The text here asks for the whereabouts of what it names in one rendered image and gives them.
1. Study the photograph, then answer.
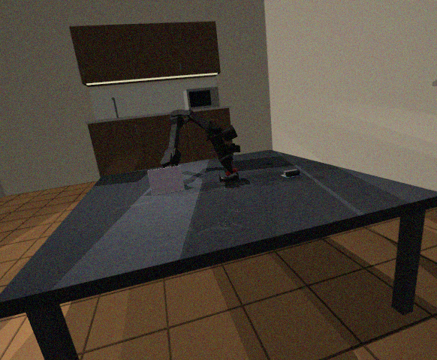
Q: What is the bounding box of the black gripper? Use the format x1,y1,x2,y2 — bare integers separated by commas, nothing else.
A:
214,143,234,174

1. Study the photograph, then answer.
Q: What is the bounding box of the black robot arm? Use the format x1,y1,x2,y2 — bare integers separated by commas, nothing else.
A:
160,109,240,168

